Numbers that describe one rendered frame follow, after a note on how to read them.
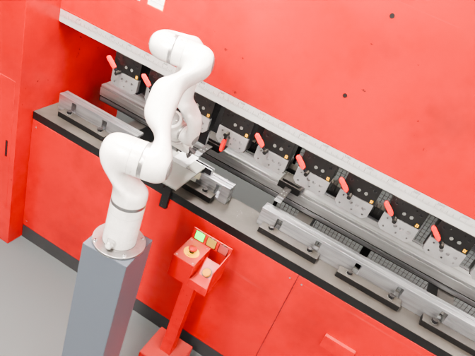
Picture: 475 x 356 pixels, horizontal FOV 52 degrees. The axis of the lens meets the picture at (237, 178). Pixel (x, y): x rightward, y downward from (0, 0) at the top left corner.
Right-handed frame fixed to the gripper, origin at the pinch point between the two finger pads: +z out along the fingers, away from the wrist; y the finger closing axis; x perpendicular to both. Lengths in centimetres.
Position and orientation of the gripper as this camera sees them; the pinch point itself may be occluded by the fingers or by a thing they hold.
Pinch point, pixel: (183, 150)
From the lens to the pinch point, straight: 227.7
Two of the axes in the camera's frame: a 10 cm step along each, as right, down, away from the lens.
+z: 0.4, 3.7, 9.3
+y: -8.5, -4.7, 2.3
